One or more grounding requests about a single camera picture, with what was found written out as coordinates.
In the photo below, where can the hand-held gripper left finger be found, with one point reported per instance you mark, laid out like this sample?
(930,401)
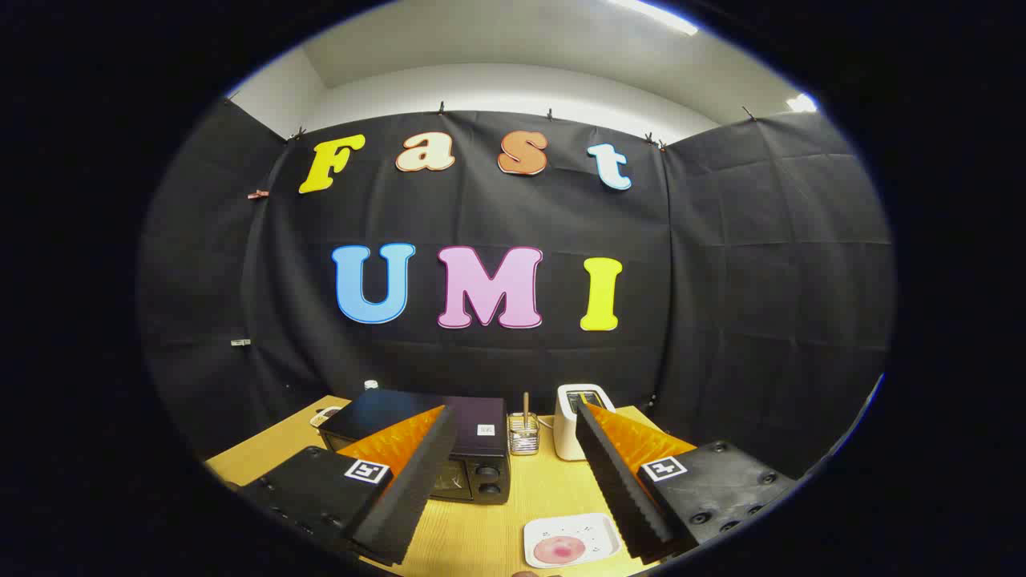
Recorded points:
(417,481)

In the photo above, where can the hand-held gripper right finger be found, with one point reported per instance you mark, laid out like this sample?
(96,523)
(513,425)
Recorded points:
(613,481)

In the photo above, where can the white square foam plate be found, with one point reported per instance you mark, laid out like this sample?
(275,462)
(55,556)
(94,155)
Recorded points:
(597,533)

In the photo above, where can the black toaster oven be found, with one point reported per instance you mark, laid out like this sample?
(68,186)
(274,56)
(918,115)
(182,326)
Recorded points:
(474,474)

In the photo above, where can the pink round meat slice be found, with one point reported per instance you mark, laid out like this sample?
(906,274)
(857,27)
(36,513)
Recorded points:
(559,550)

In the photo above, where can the white toaster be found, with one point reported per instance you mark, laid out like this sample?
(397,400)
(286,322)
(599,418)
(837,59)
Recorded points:
(565,437)

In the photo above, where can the white power strip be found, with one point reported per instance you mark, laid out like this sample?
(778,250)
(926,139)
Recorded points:
(325,417)

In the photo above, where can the wooden stick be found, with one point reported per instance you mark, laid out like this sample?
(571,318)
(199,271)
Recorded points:
(526,405)

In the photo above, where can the ceiling light strip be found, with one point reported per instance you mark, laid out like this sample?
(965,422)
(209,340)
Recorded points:
(801,103)

